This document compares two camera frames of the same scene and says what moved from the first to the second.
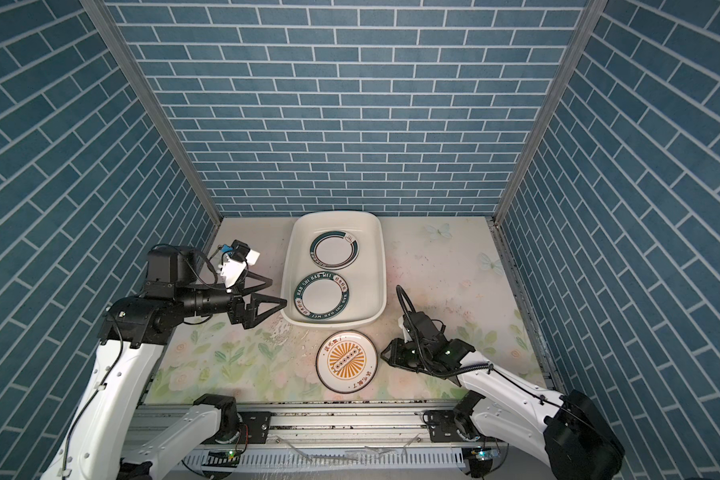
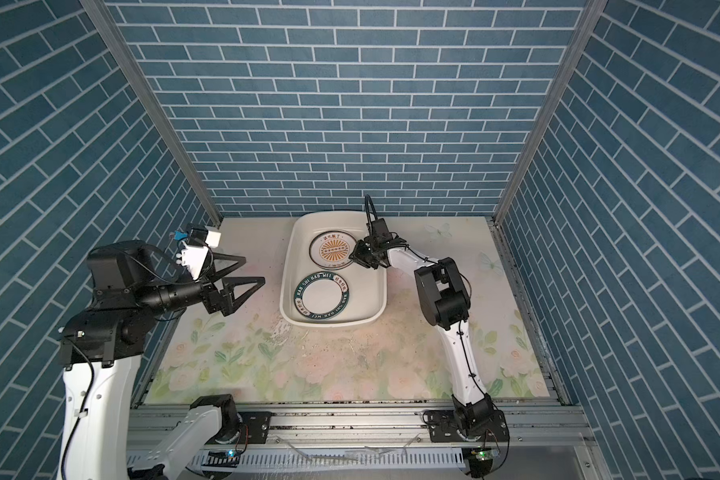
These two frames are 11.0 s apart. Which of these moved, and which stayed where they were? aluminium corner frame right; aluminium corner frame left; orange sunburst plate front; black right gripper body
Moved: orange sunburst plate front; black right gripper body
Stayed: aluminium corner frame left; aluminium corner frame right
